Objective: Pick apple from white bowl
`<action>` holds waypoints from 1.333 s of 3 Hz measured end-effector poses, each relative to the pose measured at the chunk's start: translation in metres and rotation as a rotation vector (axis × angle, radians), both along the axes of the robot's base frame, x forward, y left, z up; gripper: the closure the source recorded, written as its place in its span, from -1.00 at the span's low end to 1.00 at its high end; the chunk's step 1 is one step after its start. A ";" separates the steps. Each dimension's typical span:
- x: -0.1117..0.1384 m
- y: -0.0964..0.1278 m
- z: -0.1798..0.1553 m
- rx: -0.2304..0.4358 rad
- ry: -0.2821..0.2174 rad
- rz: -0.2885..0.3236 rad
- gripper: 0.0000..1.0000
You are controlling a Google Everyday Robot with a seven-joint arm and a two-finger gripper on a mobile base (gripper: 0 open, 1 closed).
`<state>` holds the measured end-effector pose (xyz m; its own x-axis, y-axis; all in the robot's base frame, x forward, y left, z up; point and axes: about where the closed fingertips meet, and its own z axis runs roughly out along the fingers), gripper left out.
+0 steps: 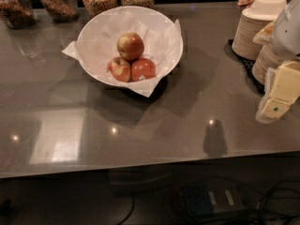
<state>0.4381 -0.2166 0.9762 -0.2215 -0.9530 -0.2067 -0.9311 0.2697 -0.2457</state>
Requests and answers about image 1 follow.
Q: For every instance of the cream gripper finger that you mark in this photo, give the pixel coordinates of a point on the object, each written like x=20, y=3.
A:
x=264, y=36
x=281, y=90

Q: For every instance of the red-yellow apple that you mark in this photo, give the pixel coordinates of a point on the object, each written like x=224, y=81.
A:
x=120, y=69
x=130, y=46

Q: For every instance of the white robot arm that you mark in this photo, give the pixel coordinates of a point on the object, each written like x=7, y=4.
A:
x=286, y=33

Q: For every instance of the right red apple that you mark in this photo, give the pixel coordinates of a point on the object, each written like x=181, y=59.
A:
x=142, y=69

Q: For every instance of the white ceramic bowl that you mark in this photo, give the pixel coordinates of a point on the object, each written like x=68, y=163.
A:
x=100, y=32

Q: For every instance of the person hand in background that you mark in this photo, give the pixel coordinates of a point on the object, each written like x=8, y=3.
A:
x=245, y=3

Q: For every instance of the front stack paper bowls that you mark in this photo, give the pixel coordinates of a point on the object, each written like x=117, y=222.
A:
x=265, y=60

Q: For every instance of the black rubber mat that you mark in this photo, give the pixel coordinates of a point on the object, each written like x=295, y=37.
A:
x=247, y=66

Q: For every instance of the white paper liner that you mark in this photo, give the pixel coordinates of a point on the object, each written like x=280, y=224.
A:
x=103, y=47

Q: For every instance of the black box under table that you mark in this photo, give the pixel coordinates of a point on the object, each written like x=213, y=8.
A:
x=203, y=201

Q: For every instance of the glass granola jar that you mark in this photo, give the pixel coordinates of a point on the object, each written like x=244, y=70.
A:
x=16, y=14
x=61, y=11

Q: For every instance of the leftmost glass granola jar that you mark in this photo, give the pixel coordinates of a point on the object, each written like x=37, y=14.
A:
x=16, y=14

